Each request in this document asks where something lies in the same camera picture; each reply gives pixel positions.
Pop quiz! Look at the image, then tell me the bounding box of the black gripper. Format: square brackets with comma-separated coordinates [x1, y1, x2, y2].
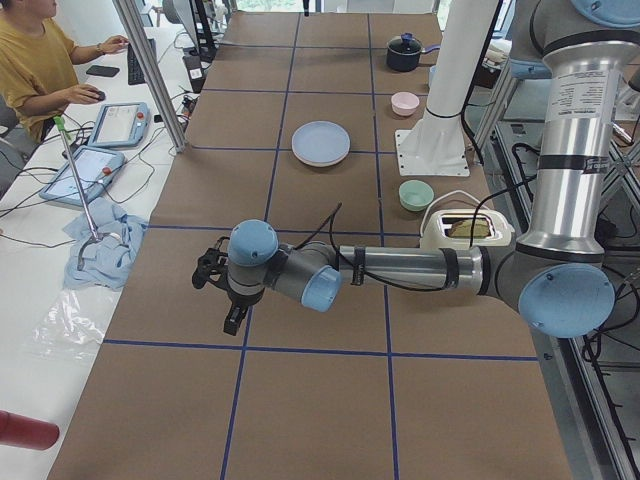
[192, 236, 263, 335]

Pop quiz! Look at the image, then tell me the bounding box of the blue plate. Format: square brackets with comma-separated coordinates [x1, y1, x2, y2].
[291, 121, 351, 156]

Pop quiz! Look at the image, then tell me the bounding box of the pink plate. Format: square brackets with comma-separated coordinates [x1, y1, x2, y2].
[294, 152, 346, 168]

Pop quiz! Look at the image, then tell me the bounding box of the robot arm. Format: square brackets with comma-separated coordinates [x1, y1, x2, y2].
[192, 1, 639, 338]

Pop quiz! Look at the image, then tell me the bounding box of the dark blue pot with lid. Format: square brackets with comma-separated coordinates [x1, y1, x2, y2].
[386, 32, 441, 72]

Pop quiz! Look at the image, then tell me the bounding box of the pink bowl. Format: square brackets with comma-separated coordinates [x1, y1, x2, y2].
[391, 91, 420, 117]

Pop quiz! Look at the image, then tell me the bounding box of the light blue cloth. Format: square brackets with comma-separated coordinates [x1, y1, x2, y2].
[63, 198, 147, 290]

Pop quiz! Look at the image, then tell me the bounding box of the light blue cup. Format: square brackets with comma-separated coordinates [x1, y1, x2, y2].
[428, 65, 437, 90]

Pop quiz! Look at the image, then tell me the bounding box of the clear plastic bag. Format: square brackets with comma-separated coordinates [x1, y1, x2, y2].
[23, 287, 121, 365]

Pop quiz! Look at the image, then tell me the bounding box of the black keyboard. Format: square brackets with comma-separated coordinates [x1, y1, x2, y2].
[126, 38, 157, 86]

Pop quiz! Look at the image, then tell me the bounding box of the lower teach pendant tablet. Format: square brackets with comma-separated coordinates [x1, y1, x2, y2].
[39, 146, 125, 208]

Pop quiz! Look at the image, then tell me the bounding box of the teach pendant tablet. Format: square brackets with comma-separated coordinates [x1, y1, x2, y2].
[39, 146, 125, 208]
[88, 102, 149, 148]

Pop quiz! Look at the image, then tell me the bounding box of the cream toaster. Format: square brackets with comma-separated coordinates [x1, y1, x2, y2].
[419, 190, 515, 250]

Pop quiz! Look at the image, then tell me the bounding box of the black smartphone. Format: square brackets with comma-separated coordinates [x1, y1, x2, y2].
[86, 65, 120, 78]

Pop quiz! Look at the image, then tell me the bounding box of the green bowl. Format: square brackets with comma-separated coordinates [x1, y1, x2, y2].
[398, 179, 434, 212]

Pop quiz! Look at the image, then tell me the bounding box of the upper teach pendant tablet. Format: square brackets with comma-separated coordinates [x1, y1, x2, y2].
[88, 102, 149, 148]

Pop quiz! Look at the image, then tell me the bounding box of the toast slice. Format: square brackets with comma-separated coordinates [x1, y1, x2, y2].
[448, 219, 492, 239]

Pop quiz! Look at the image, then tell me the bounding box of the red cylinder bottle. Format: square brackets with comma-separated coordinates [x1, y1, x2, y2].
[1, 411, 60, 451]

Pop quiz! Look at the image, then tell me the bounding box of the grabber stick with green tip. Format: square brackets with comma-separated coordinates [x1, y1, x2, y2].
[53, 116, 125, 271]

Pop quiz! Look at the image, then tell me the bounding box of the person in yellow shirt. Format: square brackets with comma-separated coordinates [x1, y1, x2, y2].
[1, 1, 128, 142]

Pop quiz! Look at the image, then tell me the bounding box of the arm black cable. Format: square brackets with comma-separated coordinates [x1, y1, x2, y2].
[294, 179, 541, 293]

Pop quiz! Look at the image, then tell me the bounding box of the aluminium frame post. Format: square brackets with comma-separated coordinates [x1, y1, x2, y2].
[112, 0, 186, 153]

